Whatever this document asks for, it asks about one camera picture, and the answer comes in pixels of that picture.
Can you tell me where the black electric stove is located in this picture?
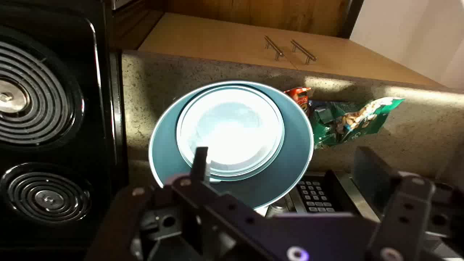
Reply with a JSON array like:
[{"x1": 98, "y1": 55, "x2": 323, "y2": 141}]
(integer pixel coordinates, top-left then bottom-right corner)
[{"x1": 0, "y1": 0, "x2": 129, "y2": 261}]

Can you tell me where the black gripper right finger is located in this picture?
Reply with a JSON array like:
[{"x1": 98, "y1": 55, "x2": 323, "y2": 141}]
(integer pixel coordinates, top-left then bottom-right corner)
[{"x1": 351, "y1": 145, "x2": 464, "y2": 261}]

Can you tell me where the red snack bag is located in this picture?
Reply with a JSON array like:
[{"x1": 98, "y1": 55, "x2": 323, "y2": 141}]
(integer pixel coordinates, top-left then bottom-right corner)
[{"x1": 283, "y1": 86, "x2": 313, "y2": 115}]

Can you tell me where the silver black microwave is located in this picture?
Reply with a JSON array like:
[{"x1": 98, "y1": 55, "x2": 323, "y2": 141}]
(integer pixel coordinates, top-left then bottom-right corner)
[{"x1": 262, "y1": 166, "x2": 383, "y2": 224}]

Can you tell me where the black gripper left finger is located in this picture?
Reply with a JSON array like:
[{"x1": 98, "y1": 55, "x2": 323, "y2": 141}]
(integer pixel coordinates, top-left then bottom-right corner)
[{"x1": 85, "y1": 145, "x2": 272, "y2": 261}]

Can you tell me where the metal cabinet handle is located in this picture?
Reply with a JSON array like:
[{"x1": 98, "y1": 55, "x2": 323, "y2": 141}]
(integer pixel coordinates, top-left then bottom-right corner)
[
  {"x1": 288, "y1": 38, "x2": 317, "y2": 64},
  {"x1": 264, "y1": 34, "x2": 287, "y2": 63}
]

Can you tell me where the small coil burner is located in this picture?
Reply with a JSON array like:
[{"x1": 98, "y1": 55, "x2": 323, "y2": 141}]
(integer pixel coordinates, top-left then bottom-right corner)
[{"x1": 0, "y1": 163, "x2": 94, "y2": 229}]

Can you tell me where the large coil burner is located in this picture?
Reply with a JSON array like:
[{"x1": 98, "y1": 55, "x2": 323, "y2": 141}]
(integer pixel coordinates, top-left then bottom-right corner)
[{"x1": 0, "y1": 26, "x2": 87, "y2": 147}]

